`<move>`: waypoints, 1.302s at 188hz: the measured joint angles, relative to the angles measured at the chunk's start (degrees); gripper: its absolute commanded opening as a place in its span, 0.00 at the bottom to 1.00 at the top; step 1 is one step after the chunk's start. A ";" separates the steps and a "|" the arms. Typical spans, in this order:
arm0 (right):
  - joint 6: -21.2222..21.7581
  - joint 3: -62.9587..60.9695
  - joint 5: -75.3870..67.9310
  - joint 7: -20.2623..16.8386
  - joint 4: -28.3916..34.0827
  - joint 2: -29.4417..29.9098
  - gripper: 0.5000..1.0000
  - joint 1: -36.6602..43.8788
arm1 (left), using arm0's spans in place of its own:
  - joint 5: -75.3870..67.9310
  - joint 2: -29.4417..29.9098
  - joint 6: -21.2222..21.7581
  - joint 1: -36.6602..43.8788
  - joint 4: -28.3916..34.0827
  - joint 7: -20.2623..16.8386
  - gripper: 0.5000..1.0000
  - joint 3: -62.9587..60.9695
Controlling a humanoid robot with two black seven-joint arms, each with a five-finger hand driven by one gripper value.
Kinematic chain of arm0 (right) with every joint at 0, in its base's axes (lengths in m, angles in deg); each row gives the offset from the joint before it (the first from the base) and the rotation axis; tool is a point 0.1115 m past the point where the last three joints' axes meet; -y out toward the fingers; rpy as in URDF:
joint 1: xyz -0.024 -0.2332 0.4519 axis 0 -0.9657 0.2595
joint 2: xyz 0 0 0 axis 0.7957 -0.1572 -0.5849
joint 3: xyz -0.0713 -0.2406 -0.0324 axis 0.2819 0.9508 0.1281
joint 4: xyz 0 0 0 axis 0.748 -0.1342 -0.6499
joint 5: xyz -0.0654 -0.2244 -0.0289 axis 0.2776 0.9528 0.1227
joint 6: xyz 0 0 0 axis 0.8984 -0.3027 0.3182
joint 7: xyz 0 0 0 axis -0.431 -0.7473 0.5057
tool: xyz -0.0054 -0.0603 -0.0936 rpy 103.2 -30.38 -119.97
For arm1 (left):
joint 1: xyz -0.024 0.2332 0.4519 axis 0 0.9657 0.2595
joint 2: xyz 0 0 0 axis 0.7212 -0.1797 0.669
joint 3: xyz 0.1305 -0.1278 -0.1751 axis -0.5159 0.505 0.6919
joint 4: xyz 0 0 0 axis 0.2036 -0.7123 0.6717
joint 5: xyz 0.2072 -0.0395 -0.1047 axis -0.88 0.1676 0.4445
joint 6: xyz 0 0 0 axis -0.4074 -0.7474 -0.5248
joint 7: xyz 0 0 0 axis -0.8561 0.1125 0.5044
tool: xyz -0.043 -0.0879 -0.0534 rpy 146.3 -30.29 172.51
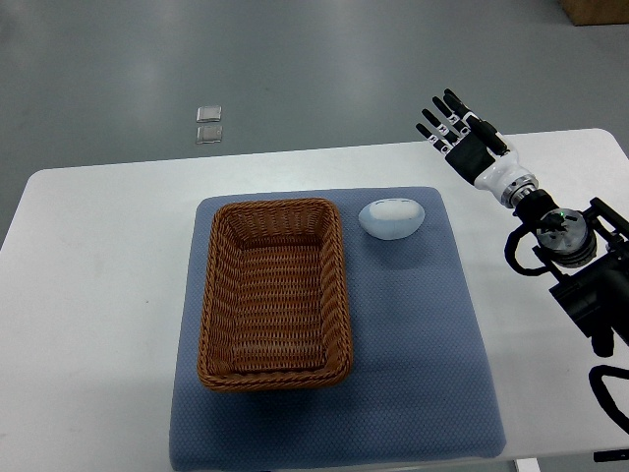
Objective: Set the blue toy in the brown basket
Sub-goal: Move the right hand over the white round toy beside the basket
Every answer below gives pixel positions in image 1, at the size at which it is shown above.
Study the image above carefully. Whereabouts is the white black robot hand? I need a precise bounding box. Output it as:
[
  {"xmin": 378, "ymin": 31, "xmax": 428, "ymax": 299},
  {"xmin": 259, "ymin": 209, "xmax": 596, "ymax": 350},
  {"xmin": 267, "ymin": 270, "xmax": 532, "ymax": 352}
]
[{"xmin": 416, "ymin": 88, "xmax": 536, "ymax": 204}]

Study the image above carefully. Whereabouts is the light blue plush toy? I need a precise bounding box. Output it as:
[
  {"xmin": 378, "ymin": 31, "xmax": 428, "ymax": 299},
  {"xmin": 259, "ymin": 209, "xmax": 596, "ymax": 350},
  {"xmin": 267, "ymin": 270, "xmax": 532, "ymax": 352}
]
[{"xmin": 358, "ymin": 198, "xmax": 426, "ymax": 241}]

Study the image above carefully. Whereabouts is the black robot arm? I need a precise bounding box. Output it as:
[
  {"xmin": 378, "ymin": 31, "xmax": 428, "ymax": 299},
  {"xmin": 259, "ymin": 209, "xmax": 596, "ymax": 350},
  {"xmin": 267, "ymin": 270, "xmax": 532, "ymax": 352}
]
[{"xmin": 416, "ymin": 88, "xmax": 628, "ymax": 359}]

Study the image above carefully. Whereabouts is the brown wicker basket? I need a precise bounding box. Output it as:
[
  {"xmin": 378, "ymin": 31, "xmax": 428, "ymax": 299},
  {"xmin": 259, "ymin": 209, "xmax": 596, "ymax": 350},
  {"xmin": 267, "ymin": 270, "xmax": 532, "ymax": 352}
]
[{"xmin": 197, "ymin": 198, "xmax": 353, "ymax": 392}]

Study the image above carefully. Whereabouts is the brown cardboard box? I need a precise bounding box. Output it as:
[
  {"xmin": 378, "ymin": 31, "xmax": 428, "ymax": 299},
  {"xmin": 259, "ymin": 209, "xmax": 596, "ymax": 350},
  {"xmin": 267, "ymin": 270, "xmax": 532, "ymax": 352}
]
[{"xmin": 559, "ymin": 0, "xmax": 628, "ymax": 27}]

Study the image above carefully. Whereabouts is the lower metal floor plate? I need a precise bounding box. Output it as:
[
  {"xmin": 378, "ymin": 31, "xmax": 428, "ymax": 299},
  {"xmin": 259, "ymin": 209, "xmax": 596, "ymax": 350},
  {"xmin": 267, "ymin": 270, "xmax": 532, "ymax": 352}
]
[{"xmin": 196, "ymin": 125, "xmax": 223, "ymax": 145}]

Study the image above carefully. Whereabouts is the metal floor plate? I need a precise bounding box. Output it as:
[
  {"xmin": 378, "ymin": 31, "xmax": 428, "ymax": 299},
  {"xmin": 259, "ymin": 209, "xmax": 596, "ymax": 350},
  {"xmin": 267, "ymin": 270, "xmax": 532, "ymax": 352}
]
[
  {"xmin": 196, "ymin": 125, "xmax": 223, "ymax": 145},
  {"xmin": 196, "ymin": 105, "xmax": 222, "ymax": 123}
]

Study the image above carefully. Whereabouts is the upper metal floor plate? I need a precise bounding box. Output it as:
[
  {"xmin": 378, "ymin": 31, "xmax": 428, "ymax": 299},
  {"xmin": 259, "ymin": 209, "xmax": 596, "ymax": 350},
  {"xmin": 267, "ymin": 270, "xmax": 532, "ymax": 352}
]
[{"xmin": 196, "ymin": 105, "xmax": 222, "ymax": 123}]

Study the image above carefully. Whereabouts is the blue fabric mat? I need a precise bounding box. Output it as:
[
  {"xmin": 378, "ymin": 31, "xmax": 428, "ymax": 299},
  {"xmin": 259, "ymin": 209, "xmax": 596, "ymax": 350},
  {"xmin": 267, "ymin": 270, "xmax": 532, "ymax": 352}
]
[{"xmin": 169, "ymin": 187, "xmax": 506, "ymax": 471}]

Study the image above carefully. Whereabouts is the black table bracket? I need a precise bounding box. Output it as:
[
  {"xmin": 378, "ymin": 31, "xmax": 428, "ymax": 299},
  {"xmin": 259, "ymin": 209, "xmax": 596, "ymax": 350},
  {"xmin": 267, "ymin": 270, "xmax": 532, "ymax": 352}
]
[{"xmin": 593, "ymin": 448, "xmax": 629, "ymax": 463}]

